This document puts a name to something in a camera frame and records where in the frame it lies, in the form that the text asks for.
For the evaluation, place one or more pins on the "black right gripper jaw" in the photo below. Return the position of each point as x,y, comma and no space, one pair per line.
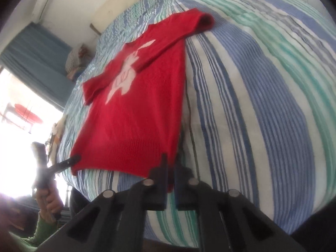
60,167

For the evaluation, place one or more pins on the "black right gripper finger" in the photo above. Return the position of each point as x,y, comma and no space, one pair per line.
227,221
114,221

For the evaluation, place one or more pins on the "red knit sweater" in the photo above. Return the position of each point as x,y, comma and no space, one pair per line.
135,105

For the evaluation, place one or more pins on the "pile of clothes by bed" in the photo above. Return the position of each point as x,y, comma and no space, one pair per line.
77,61

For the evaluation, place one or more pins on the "person's left hand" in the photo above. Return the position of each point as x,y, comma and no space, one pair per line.
49,202

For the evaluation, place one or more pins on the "items on window sill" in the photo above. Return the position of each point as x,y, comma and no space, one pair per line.
56,136

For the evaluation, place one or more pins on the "blue window curtain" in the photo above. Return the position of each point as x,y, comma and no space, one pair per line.
38,59

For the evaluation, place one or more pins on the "blue green striped bedspread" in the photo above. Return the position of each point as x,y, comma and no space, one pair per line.
259,105

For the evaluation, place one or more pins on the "white wall air conditioner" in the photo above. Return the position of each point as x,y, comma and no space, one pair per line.
38,10

